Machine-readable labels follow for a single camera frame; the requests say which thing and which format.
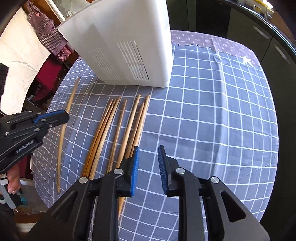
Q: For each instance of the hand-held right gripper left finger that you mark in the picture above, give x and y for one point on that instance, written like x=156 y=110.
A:
x=135 y=172

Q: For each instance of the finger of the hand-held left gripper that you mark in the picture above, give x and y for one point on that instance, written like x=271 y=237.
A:
x=56 y=117

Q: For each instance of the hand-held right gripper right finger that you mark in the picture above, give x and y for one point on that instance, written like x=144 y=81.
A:
x=163 y=172

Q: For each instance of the pale curved bamboo chopstick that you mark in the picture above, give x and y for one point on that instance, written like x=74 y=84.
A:
x=62 y=143

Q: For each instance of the bunch of wooden chopsticks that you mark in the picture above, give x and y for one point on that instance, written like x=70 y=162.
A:
x=100 y=139

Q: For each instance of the white plastic utensil holder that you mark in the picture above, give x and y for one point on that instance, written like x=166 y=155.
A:
x=129 y=27

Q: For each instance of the person's left hand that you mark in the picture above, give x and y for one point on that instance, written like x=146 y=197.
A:
x=13 y=180

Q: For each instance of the red wooden chair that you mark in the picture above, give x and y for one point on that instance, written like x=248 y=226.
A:
x=49 y=71

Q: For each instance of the blue-grey checked tablecloth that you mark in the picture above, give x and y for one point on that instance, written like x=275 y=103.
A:
x=196 y=115

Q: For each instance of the white hanging sheet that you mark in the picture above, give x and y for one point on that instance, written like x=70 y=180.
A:
x=20 y=58

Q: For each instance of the checked purple apron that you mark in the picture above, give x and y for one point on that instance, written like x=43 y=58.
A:
x=46 y=30

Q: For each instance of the grey star-patterned cloth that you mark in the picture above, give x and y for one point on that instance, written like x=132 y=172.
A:
x=208 y=38

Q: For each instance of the green base kitchen cabinets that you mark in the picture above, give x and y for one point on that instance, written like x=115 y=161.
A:
x=272 y=53

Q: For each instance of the dark stone countertop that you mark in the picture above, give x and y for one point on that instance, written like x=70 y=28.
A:
x=281 y=32

